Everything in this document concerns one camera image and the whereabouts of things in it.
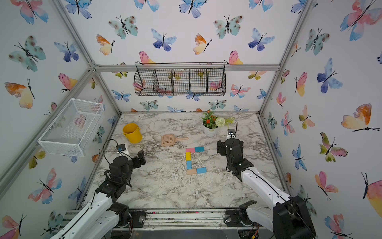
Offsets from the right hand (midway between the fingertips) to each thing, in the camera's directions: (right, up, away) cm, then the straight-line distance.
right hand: (230, 139), depth 84 cm
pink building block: (-23, -8, +15) cm, 28 cm away
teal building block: (-17, -8, +14) cm, 23 cm away
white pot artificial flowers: (-10, +9, +12) cm, 17 cm away
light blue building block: (-16, -19, +7) cm, 26 cm away
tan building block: (-21, -20, +5) cm, 29 cm away
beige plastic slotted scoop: (-37, -2, +19) cm, 42 cm away
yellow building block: (-24, -12, +12) cm, 29 cm away
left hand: (-51, -6, -2) cm, 52 cm away
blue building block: (-23, -16, +10) cm, 30 cm away
